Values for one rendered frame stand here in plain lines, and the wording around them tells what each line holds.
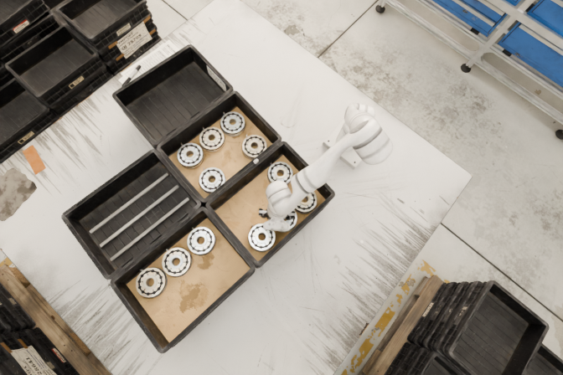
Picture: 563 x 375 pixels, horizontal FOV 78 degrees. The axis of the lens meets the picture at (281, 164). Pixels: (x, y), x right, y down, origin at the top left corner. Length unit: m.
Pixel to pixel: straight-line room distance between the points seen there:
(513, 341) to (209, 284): 1.42
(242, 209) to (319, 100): 0.69
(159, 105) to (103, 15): 0.99
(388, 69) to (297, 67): 1.17
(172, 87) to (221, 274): 0.83
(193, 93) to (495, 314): 1.73
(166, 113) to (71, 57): 1.04
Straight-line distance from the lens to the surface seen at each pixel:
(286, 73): 1.81
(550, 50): 2.85
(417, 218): 1.67
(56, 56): 2.54
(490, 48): 2.94
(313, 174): 0.97
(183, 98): 1.60
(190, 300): 1.38
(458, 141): 2.78
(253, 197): 1.40
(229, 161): 1.45
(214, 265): 1.37
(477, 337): 1.98
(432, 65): 3.03
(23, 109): 2.57
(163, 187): 1.46
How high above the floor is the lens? 2.18
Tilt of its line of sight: 70 degrees down
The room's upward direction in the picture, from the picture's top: 11 degrees clockwise
